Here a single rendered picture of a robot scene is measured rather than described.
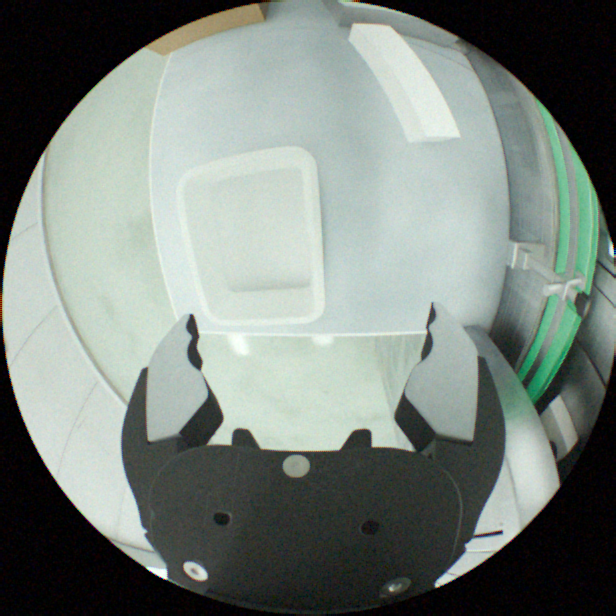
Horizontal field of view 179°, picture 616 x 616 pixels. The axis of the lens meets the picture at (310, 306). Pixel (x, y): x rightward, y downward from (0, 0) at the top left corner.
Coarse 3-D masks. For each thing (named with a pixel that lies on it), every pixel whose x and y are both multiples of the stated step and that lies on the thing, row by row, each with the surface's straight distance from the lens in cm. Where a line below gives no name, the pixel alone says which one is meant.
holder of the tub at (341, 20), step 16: (336, 0) 47; (336, 16) 49; (352, 16) 46; (368, 16) 47; (384, 16) 47; (400, 16) 48; (400, 32) 52; (416, 32) 52; (432, 32) 52; (448, 32) 52; (464, 48) 61
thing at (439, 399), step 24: (432, 312) 11; (432, 336) 9; (456, 336) 10; (432, 360) 8; (456, 360) 9; (408, 384) 7; (432, 384) 7; (456, 384) 8; (408, 408) 7; (432, 408) 7; (456, 408) 7; (408, 432) 8; (432, 432) 6; (456, 432) 7
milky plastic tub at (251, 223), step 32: (224, 160) 27; (256, 160) 26; (288, 160) 27; (192, 192) 31; (224, 192) 34; (256, 192) 33; (288, 192) 32; (192, 224) 30; (224, 224) 35; (256, 224) 33; (288, 224) 32; (320, 224) 25; (192, 256) 30; (224, 256) 36; (256, 256) 34; (288, 256) 33; (320, 256) 26; (224, 288) 36; (256, 288) 36; (288, 288) 35; (320, 288) 27; (224, 320) 32; (256, 320) 31; (288, 320) 30
